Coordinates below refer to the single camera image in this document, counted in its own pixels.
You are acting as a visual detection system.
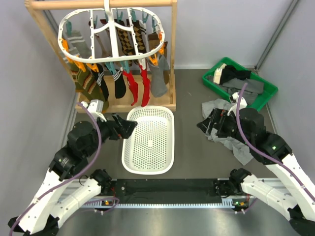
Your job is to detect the clothes pile in bin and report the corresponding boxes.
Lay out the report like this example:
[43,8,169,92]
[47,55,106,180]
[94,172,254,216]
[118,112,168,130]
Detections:
[206,63,264,105]

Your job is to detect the wooden drying rack frame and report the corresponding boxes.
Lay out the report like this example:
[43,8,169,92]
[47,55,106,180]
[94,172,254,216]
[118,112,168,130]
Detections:
[24,0,177,113]

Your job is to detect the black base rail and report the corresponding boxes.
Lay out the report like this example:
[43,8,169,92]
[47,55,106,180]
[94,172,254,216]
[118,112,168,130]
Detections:
[108,178,228,204]

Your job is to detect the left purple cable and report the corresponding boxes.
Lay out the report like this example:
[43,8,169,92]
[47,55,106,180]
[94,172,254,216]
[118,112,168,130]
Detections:
[8,102,121,236]

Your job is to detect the red sock right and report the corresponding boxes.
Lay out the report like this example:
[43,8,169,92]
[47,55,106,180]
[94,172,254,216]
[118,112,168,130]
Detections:
[139,58,150,107]

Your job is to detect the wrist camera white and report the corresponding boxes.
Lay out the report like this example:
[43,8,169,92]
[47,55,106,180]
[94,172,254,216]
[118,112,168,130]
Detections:
[80,99,107,121]
[227,92,247,116]

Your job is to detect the white perforated plastic basket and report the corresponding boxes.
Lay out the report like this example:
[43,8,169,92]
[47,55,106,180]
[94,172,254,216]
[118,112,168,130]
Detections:
[122,106,175,175]

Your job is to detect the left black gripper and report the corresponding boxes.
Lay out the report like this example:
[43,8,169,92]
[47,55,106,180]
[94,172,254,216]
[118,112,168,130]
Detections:
[85,112,138,157]

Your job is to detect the red sock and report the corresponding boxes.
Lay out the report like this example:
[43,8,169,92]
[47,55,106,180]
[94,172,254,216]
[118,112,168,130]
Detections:
[123,67,138,106]
[139,58,150,107]

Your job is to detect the red sock left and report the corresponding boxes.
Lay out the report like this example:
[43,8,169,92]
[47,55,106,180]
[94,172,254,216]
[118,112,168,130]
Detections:
[123,67,138,106]

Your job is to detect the grey striped sock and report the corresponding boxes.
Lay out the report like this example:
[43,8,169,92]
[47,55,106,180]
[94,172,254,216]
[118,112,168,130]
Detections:
[67,30,91,59]

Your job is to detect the tan ribbed sock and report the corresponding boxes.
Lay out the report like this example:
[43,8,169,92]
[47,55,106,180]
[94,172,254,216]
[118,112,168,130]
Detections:
[148,33,168,57]

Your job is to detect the green plastic bin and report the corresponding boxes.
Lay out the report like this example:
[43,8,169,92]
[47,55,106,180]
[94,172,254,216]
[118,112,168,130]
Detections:
[202,57,278,111]

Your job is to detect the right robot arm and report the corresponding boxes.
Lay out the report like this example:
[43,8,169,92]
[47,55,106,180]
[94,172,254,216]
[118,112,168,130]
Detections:
[196,108,315,236]

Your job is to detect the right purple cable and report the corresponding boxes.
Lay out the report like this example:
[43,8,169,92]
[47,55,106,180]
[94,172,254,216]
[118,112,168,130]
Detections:
[235,82,315,214]

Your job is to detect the purple cable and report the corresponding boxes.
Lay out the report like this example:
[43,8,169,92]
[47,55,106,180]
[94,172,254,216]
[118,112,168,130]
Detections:
[235,82,315,214]
[8,102,121,236]

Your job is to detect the brown argyle sock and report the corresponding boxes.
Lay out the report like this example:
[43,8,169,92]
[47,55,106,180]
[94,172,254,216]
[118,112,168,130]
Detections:
[126,20,147,55]
[116,28,133,56]

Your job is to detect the white oval clip hanger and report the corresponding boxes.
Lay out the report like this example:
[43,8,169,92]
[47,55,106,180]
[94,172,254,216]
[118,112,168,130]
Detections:
[58,0,165,65]

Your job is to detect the olive striped sock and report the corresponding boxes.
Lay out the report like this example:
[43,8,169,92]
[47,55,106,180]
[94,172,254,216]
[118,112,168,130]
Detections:
[69,63,109,113]

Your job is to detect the black white striped sock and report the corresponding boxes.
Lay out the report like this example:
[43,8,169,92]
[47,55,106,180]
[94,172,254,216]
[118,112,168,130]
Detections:
[105,62,126,99]

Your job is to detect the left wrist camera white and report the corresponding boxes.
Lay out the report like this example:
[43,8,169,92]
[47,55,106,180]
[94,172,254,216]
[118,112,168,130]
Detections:
[80,99,107,121]

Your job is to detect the grey cloth on table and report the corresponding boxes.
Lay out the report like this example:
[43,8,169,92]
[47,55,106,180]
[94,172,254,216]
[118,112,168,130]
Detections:
[201,99,253,166]

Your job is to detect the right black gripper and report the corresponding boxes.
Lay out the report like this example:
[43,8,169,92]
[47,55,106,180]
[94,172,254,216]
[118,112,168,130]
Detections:
[196,107,252,146]

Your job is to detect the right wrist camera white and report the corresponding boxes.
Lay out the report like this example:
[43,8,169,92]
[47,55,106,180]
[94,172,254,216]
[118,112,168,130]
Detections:
[227,92,247,116]

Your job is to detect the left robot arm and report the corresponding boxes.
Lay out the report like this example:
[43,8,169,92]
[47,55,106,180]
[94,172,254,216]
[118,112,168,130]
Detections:
[8,114,137,236]

